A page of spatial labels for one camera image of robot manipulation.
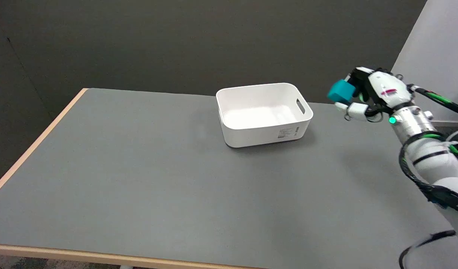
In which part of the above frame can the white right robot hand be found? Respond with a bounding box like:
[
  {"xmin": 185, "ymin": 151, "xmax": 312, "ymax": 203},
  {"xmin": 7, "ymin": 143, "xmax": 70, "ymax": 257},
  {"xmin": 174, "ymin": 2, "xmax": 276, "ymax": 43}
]
[{"xmin": 334, "ymin": 67, "xmax": 414, "ymax": 123}]

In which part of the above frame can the blue wooden cube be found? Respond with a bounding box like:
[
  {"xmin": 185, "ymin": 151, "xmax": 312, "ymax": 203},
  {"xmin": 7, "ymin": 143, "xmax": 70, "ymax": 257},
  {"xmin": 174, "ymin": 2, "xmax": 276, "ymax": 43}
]
[{"xmin": 327, "ymin": 79, "xmax": 356, "ymax": 103}]

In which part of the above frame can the white plastic storage box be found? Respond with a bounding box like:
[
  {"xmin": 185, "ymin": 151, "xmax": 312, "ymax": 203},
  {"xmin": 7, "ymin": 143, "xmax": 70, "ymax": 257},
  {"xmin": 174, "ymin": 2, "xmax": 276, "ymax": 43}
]
[{"xmin": 216, "ymin": 83, "xmax": 314, "ymax": 148}]

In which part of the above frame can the grey table mat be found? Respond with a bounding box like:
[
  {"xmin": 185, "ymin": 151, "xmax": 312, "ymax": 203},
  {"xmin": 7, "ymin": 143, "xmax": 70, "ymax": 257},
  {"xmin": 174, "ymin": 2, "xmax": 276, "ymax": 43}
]
[{"xmin": 0, "ymin": 88, "xmax": 458, "ymax": 269}]

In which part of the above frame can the green and black cable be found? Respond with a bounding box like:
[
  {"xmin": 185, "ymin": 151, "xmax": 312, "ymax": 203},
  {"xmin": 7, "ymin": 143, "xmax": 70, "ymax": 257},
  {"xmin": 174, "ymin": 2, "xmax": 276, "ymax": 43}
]
[{"xmin": 411, "ymin": 86, "xmax": 458, "ymax": 117}]

